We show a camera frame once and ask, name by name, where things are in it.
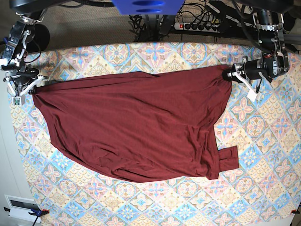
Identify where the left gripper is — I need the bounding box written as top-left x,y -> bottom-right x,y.
222,60 -> 265,81

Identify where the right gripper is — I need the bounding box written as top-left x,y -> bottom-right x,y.
4,68 -> 40,95

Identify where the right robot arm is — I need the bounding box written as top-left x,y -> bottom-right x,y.
0,15 -> 44,97

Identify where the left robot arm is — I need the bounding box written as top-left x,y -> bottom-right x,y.
222,6 -> 289,83

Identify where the white power strip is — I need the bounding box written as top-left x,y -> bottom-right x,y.
174,22 -> 219,33

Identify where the round speaker top right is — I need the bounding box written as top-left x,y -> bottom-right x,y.
283,12 -> 296,33

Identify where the blue clamp lower left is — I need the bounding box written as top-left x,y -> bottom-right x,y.
3,207 -> 49,226

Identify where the patterned tablecloth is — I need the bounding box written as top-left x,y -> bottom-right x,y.
11,43 -> 301,226

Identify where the orange clamp lower right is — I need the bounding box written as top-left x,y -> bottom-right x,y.
291,210 -> 301,214

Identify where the blue handled clamp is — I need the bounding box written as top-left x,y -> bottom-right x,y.
1,37 -> 11,46

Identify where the tangle of black cables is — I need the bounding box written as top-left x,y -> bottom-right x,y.
128,14 -> 174,43

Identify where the white wall box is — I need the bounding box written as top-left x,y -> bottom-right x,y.
4,194 -> 39,223

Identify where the blue plastic mount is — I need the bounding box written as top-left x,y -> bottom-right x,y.
112,0 -> 185,16

